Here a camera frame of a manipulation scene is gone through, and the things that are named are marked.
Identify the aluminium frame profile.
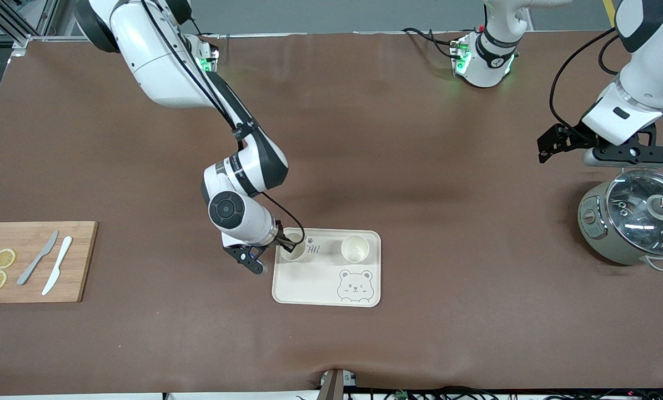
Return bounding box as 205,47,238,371
0,0,77,48

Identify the brown table cover mat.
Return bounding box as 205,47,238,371
0,31,663,396

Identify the grey-green cooking pot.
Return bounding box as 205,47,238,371
577,162,663,272

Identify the wooden cutting board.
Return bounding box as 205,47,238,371
0,221,99,304

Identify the glass pot lid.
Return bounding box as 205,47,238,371
606,168,663,257

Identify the black left base cable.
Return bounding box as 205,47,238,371
402,27,460,59

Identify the white plastic knife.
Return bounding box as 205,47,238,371
42,236,73,296

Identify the white IKEA cup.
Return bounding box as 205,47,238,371
341,235,371,263
280,232,308,262

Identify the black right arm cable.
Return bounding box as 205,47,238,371
140,0,305,246

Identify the cream bear print tray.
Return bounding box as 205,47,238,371
272,227,382,308

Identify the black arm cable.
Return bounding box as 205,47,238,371
140,0,305,246
549,28,626,137

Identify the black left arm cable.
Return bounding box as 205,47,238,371
549,28,626,137

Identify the grey plastic knife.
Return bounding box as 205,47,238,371
17,231,59,286

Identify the grey metal table bracket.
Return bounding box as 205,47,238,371
319,368,358,400

